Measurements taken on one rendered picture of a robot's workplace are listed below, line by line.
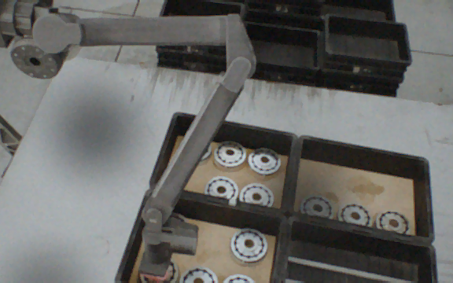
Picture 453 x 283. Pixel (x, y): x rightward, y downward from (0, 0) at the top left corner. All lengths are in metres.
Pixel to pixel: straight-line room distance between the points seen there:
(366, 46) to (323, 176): 1.19
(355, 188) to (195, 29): 0.83
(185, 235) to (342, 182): 0.65
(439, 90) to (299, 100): 1.51
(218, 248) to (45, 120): 0.86
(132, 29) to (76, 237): 0.80
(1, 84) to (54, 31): 2.14
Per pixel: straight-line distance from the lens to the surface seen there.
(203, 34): 1.05
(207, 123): 1.08
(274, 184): 1.61
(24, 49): 1.53
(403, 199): 1.69
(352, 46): 2.69
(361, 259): 1.54
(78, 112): 1.99
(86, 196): 1.75
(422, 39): 3.73
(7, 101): 3.12
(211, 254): 1.46
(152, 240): 1.19
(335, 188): 1.64
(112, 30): 1.09
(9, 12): 1.14
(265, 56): 2.69
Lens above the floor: 2.13
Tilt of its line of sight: 51 degrees down
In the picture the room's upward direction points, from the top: 5 degrees clockwise
